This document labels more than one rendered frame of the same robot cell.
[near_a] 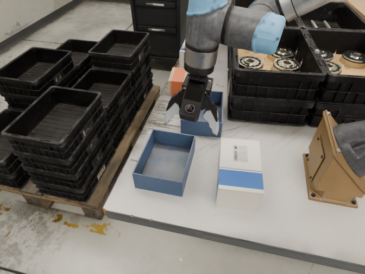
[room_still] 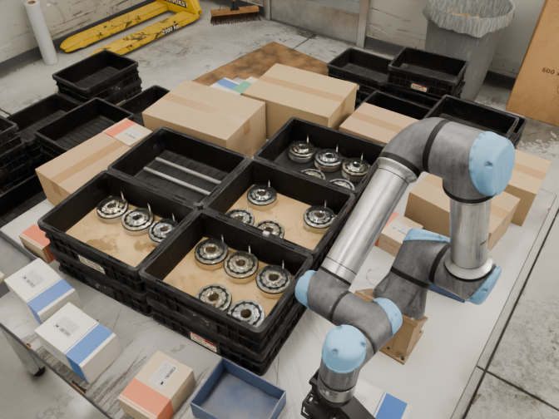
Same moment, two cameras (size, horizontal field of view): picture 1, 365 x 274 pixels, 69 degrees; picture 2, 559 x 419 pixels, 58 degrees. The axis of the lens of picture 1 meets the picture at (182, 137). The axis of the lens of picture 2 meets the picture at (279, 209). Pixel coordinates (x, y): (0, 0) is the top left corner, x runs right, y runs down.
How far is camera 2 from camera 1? 0.92 m
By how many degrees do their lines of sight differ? 48
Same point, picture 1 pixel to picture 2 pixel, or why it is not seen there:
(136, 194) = not seen: outside the picture
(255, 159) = (364, 388)
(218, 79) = (160, 342)
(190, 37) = (348, 383)
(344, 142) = (405, 308)
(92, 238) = not seen: outside the picture
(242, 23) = (383, 335)
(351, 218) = (432, 344)
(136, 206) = not seen: outside the picture
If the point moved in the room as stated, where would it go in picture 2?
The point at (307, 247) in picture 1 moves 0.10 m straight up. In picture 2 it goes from (452, 400) to (460, 381)
